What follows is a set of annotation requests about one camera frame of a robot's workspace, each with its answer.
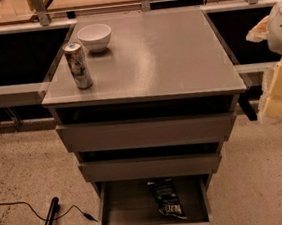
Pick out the tall patterned drink can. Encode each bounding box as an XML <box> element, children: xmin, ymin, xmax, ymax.
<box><xmin>63</xmin><ymin>42</ymin><xmax>93</xmax><ymax>89</ymax></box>

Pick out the metal frame railing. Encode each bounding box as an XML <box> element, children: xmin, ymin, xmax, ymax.
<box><xmin>0</xmin><ymin>0</ymin><xmax>262</xmax><ymax>108</ymax></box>

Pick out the blue chip bag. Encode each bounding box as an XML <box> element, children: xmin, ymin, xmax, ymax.
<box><xmin>147</xmin><ymin>178</ymin><xmax>187</xmax><ymax>220</ymax></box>

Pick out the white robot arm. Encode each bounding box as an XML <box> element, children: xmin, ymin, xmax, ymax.
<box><xmin>246</xmin><ymin>0</ymin><xmax>282</xmax><ymax>124</ymax></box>

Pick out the grey open bottom drawer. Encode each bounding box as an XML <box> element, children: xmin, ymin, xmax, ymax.
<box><xmin>98</xmin><ymin>176</ymin><xmax>219</xmax><ymax>225</ymax></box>

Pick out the grey middle drawer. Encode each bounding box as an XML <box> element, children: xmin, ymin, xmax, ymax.
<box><xmin>78</xmin><ymin>154</ymin><xmax>220</xmax><ymax>182</ymax></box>

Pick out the black floor cable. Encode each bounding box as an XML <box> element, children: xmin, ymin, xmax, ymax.
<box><xmin>0</xmin><ymin>189</ymin><xmax>99</xmax><ymax>225</ymax></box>

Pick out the grey top drawer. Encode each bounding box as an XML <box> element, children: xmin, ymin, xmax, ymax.
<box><xmin>56</xmin><ymin>112</ymin><xmax>236</xmax><ymax>152</ymax></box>

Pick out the black pole on floor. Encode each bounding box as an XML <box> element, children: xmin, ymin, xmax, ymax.
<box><xmin>44</xmin><ymin>197</ymin><xmax>59</xmax><ymax>225</ymax></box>

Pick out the white ceramic bowl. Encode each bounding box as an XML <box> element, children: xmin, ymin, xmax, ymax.
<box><xmin>76</xmin><ymin>23</ymin><xmax>112</xmax><ymax>53</ymax></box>

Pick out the grey drawer cabinet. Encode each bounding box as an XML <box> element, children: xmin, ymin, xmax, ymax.
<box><xmin>43</xmin><ymin>9</ymin><xmax>246</xmax><ymax>225</ymax></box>

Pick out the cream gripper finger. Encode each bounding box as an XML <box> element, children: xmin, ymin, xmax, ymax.
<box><xmin>258</xmin><ymin>58</ymin><xmax>282</xmax><ymax>124</ymax></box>
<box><xmin>246</xmin><ymin>16</ymin><xmax>269</xmax><ymax>43</ymax></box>

